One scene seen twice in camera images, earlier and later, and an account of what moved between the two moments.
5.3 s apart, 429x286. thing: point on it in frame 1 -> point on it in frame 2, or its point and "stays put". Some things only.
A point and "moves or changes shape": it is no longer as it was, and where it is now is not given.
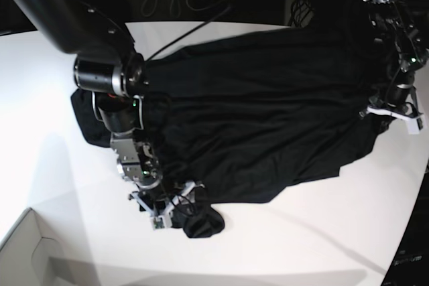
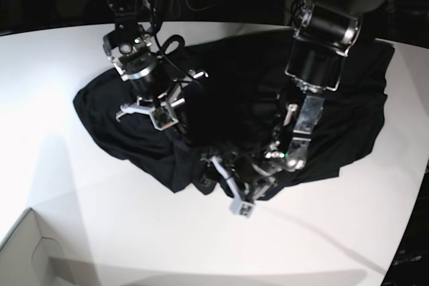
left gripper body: x=159 y=205 -> x=155 y=92
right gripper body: x=377 y=106 -> x=247 y=173
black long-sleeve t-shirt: x=236 y=118 moves or changes shape
